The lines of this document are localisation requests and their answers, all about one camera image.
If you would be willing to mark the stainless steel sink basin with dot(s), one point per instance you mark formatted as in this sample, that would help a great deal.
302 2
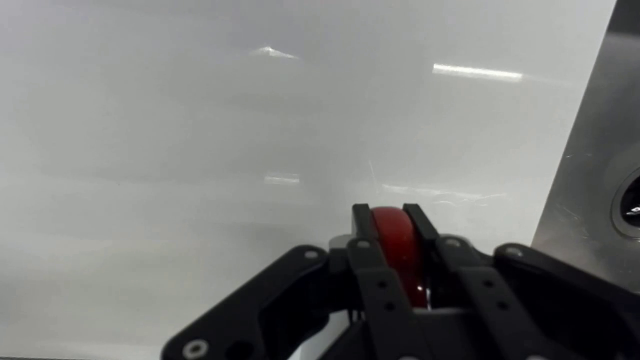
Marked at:
593 173

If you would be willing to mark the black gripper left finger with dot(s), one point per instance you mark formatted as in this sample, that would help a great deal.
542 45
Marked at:
377 287

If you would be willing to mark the round sink drain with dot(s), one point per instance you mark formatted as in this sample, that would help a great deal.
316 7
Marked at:
631 202

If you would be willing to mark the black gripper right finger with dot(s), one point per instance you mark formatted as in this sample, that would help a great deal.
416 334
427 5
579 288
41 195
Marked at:
481 292

